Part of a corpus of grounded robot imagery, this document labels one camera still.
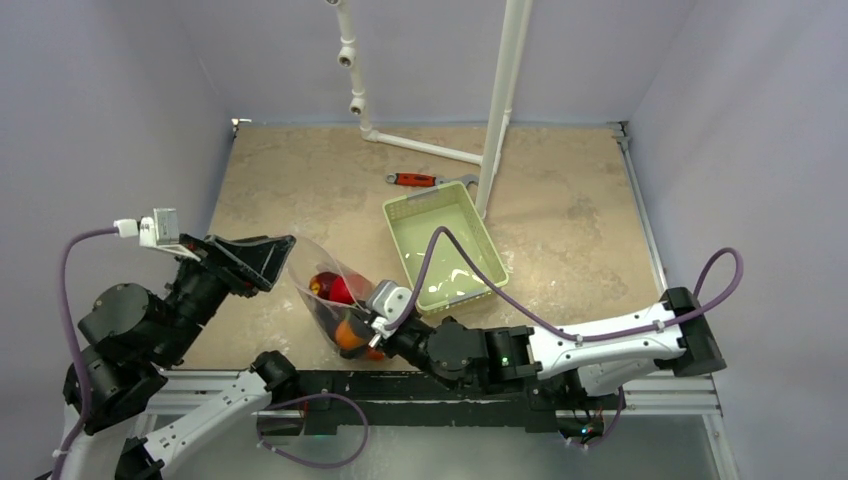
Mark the orange toy pumpkin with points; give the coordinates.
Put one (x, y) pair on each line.
(352, 346)

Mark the dark red toy apple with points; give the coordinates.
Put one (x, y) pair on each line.
(321, 284)

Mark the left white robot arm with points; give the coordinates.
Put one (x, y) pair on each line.
(122, 348)

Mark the clear zip top bag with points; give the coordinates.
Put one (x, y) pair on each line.
(308, 258)

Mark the red toy tomato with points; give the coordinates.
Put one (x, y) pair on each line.
(350, 289)

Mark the white pvc pipe frame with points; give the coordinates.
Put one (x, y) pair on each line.
(513, 36)

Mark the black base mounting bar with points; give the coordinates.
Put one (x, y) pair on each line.
(335, 398)

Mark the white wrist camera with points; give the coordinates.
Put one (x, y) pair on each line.
(388, 303)
(159, 232)

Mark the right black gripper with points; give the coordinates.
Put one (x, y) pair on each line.
(370, 324)

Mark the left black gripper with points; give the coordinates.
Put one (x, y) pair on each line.
(245, 264)

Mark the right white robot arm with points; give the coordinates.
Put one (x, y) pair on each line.
(672, 334)

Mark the light green plastic basket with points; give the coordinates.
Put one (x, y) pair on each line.
(449, 281)

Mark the red handled adjustable wrench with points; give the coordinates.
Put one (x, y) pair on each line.
(418, 180)

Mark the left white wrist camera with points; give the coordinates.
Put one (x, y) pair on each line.
(159, 232)

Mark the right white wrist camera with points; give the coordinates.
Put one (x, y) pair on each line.
(388, 303)

